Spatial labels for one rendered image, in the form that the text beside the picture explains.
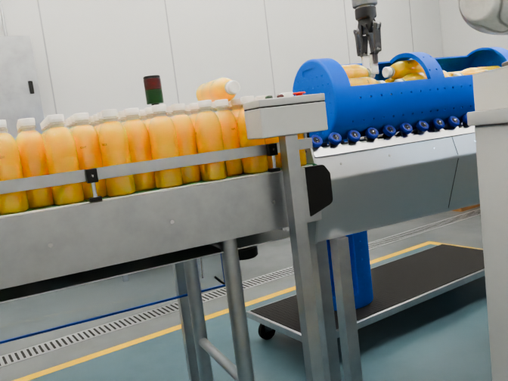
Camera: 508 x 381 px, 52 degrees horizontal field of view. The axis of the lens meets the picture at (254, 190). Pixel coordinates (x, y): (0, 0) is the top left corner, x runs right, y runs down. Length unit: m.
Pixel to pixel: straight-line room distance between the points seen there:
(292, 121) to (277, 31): 4.57
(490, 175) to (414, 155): 0.36
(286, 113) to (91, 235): 0.58
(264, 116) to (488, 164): 0.66
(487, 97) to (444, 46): 6.24
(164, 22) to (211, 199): 3.97
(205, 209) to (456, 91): 1.06
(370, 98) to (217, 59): 3.78
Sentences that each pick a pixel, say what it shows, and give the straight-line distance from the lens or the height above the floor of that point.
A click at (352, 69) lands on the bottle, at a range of 1.89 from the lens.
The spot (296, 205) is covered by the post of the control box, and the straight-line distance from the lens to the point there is 1.43.
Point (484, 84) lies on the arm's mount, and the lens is 1.62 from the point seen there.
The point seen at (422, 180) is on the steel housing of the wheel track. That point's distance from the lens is 1.96.
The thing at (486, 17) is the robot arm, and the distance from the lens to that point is 1.42.
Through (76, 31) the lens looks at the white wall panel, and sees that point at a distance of 4.97.
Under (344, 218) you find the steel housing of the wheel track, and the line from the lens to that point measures 1.79.
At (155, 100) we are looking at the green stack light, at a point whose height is 1.17.
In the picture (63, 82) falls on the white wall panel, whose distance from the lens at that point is 4.86.
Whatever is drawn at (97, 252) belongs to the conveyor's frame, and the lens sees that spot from 1.35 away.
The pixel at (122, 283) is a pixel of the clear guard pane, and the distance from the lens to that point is 1.90.
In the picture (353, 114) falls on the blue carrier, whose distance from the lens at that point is 1.75.
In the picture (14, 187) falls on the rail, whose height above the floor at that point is 0.96.
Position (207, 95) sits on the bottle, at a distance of 1.64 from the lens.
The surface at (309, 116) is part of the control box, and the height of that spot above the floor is 1.04.
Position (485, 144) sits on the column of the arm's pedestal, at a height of 0.90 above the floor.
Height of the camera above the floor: 1.03
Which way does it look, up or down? 7 degrees down
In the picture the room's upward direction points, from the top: 7 degrees counter-clockwise
